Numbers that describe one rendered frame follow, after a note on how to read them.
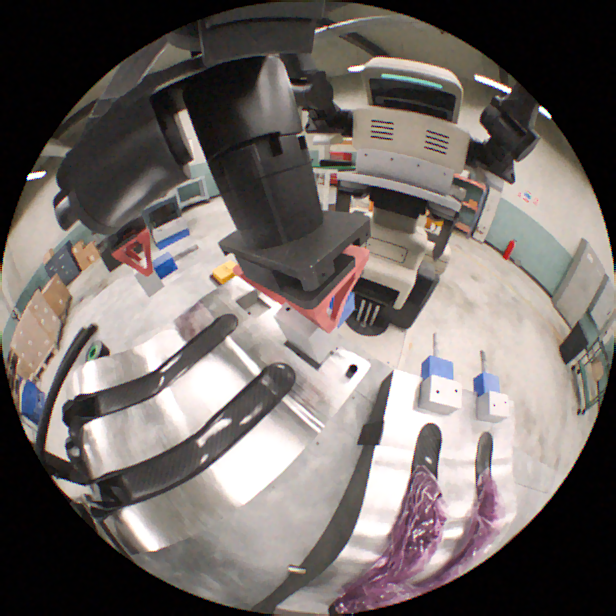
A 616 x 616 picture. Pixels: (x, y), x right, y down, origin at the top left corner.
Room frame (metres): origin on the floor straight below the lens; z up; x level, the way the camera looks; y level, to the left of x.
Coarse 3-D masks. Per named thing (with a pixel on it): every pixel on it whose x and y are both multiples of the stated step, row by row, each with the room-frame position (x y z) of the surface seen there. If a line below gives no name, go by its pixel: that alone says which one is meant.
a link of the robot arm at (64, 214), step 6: (60, 192) 0.13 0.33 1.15; (54, 198) 0.13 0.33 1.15; (60, 198) 0.13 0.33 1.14; (66, 198) 0.14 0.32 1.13; (54, 204) 0.12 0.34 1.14; (60, 204) 0.13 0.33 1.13; (66, 204) 0.14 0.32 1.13; (54, 210) 0.12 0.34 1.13; (60, 210) 0.13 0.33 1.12; (66, 210) 0.14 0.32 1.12; (72, 210) 0.14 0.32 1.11; (60, 216) 0.13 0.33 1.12; (66, 216) 0.13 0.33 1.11; (72, 216) 0.14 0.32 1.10; (60, 222) 0.12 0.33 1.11; (66, 222) 0.13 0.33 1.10; (72, 222) 0.14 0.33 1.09; (66, 228) 0.13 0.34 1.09
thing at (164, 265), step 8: (192, 248) 0.28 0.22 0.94; (160, 256) 0.25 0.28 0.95; (168, 256) 0.24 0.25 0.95; (176, 256) 0.26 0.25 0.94; (144, 264) 0.21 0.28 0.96; (152, 264) 0.22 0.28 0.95; (160, 264) 0.22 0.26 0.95; (168, 264) 0.23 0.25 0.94; (176, 264) 0.24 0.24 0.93; (136, 272) 0.19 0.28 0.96; (160, 272) 0.21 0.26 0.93; (168, 272) 0.22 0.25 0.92; (144, 280) 0.19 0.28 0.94; (152, 280) 0.20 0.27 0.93; (160, 280) 0.21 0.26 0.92; (144, 288) 0.18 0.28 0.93; (152, 288) 0.19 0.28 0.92; (160, 288) 0.20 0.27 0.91
